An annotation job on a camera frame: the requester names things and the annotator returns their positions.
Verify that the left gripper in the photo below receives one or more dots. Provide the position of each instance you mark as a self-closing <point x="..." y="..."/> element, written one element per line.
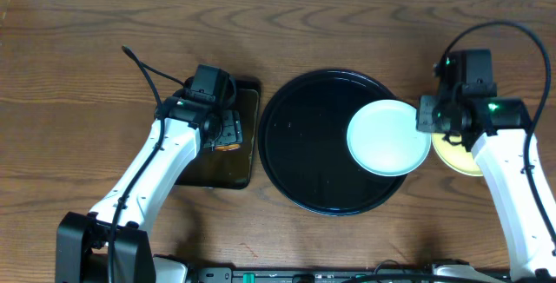
<point x="232" y="128"/>

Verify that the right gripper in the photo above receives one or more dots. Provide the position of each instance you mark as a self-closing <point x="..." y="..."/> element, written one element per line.
<point x="424" y="122"/>

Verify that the orange green scrub sponge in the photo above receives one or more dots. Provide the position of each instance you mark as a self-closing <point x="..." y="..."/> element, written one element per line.
<point x="229" y="147"/>

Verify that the yellow plate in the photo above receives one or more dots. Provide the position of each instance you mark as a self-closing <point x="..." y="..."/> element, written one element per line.
<point x="456" y="157"/>

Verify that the light blue plate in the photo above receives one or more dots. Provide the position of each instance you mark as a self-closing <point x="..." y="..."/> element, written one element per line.
<point x="383" y="139"/>

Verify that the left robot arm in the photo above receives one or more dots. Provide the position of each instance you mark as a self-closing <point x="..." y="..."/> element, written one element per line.
<point x="111" y="242"/>

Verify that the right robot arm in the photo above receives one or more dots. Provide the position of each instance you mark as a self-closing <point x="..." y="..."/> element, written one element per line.
<point x="487" y="137"/>

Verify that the black rectangular tray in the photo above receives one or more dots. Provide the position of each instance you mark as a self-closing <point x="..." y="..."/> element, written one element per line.
<point x="229" y="169"/>

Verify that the black round tray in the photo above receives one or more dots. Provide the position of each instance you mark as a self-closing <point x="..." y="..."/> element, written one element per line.
<point x="302" y="143"/>

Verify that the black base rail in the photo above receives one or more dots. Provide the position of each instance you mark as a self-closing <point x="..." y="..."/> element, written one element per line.
<point x="229" y="275"/>

